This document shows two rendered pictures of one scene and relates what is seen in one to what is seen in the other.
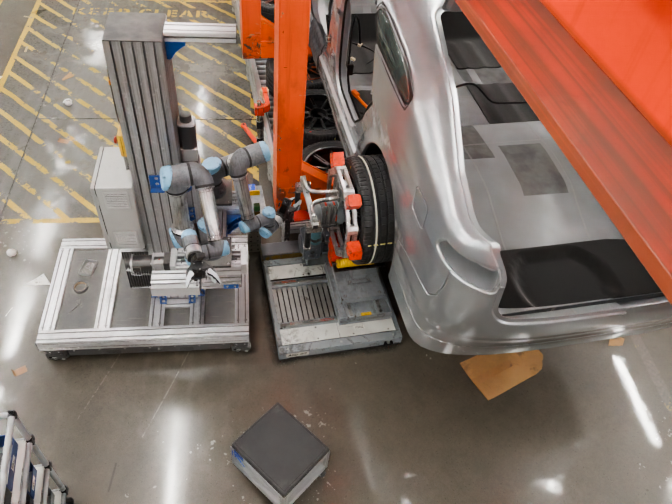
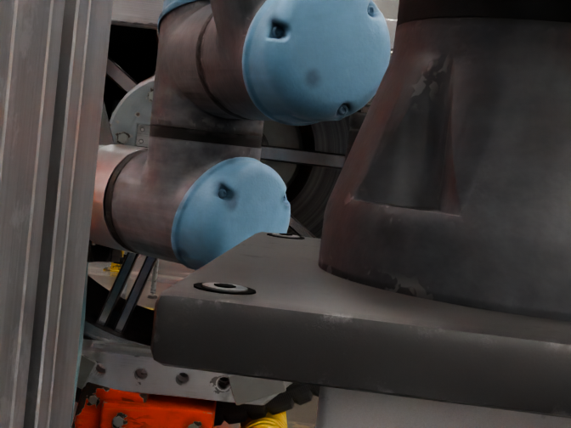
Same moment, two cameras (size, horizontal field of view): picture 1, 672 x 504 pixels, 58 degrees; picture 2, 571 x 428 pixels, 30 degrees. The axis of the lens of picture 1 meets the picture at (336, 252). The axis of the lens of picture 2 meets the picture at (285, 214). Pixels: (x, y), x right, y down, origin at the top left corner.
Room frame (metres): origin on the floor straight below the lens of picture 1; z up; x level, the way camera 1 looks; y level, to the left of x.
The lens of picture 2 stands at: (2.20, 1.08, 0.86)
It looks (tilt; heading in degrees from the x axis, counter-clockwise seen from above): 4 degrees down; 286
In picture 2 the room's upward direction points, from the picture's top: 6 degrees clockwise
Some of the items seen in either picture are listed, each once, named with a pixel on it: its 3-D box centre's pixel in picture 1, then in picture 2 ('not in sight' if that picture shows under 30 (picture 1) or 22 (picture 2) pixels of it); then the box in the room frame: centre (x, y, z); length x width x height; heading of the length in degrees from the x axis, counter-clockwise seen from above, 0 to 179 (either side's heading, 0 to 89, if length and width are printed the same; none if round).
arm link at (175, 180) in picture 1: (180, 207); not in sight; (2.16, 0.82, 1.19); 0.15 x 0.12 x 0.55; 116
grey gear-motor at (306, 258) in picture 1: (328, 246); not in sight; (2.87, 0.06, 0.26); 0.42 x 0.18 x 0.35; 108
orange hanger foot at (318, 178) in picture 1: (336, 180); not in sight; (3.08, 0.06, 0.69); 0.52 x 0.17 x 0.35; 108
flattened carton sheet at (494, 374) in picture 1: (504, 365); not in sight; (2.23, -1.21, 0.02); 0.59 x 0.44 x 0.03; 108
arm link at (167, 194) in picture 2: (268, 228); (200, 205); (2.45, 0.41, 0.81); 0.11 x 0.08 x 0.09; 153
